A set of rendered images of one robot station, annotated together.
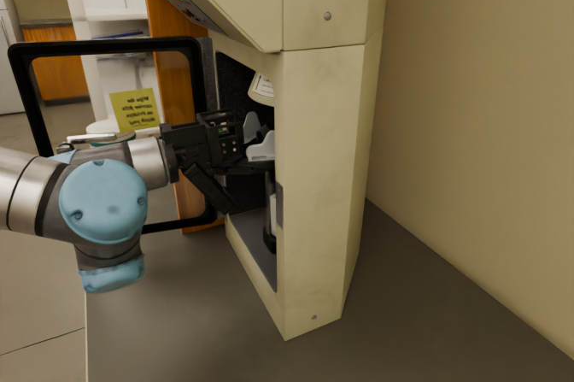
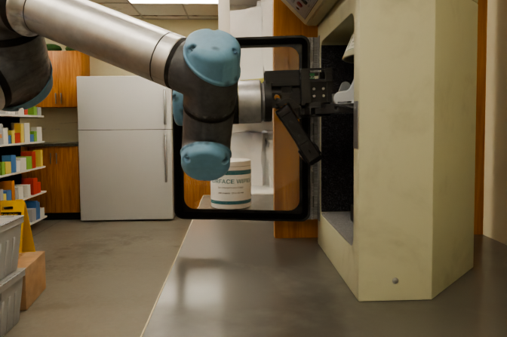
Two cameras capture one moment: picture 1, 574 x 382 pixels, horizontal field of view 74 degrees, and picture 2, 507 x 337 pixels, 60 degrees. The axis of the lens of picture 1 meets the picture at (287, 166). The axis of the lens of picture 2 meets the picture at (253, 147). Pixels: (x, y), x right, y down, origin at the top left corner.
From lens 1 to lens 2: 0.37 m
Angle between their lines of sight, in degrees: 33
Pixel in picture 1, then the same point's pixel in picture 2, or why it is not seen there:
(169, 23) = (288, 32)
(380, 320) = (485, 307)
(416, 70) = not seen: outside the picture
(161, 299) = (241, 264)
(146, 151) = (250, 84)
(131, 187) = (230, 42)
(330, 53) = not seen: outside the picture
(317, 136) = (391, 54)
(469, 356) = not seen: outside the picture
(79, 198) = (196, 39)
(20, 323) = not seen: outside the picture
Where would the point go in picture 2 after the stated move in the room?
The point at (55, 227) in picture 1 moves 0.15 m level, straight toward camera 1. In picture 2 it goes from (177, 66) to (185, 47)
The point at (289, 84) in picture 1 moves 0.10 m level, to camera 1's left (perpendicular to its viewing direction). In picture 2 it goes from (364, 3) to (297, 10)
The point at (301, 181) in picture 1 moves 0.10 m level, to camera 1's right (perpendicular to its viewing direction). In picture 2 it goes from (376, 97) to (452, 95)
